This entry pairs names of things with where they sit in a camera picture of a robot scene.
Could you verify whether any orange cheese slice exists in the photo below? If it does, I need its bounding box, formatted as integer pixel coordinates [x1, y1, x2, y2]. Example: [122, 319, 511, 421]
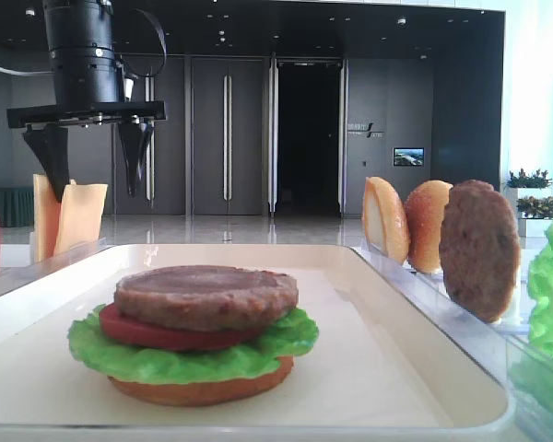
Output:
[33, 174, 61, 262]
[53, 183, 108, 255]

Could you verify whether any brown meat patty on stack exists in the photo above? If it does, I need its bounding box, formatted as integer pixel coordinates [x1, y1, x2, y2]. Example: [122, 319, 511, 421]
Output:
[114, 265, 299, 332]

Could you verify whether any bottom bread slice on stack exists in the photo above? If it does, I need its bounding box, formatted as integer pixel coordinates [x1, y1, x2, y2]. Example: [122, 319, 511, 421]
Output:
[108, 356, 294, 407]

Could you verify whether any standing brown meat patty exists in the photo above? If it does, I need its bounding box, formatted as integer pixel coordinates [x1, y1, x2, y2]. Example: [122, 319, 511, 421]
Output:
[439, 180, 521, 323]

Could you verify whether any black cable loop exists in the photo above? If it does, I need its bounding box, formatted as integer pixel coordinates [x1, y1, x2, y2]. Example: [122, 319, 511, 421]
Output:
[124, 7, 168, 78]

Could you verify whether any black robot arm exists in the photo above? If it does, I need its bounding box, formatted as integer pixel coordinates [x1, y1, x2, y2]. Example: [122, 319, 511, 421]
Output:
[6, 1, 166, 198]

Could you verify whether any cream rectangular tray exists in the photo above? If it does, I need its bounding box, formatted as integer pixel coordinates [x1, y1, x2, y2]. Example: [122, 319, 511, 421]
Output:
[0, 244, 515, 441]

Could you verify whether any potted plants white planter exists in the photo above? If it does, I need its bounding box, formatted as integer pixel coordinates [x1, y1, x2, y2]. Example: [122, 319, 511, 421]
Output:
[505, 169, 553, 238]

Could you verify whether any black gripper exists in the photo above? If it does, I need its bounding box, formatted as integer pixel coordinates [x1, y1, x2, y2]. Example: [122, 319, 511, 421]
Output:
[6, 100, 166, 202]

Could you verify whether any clear long right rail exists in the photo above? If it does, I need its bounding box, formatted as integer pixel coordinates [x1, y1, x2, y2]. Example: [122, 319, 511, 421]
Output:
[354, 244, 553, 441]

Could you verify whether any golden bun half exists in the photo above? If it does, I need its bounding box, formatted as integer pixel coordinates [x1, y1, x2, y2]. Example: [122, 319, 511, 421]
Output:
[404, 180, 453, 273]

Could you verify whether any clear long left rail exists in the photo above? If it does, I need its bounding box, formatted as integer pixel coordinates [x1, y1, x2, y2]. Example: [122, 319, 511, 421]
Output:
[0, 239, 110, 297]

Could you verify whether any wall display screen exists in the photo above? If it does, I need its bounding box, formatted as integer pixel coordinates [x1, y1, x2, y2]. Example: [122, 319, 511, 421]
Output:
[394, 147, 425, 167]

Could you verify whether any red tomato slice on stack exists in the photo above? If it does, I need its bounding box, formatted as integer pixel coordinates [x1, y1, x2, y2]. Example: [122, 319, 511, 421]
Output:
[99, 303, 266, 352]

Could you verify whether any bun half with white face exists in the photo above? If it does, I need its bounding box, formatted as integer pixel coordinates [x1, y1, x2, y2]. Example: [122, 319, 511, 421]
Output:
[362, 177, 410, 265]

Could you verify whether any clear long rail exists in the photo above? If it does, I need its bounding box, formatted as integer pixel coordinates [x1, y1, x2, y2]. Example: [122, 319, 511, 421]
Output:
[354, 244, 553, 441]
[0, 239, 110, 297]

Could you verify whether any green lettuce leaf on stack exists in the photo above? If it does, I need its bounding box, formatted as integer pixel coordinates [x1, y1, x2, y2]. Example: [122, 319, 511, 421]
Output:
[67, 305, 319, 385]

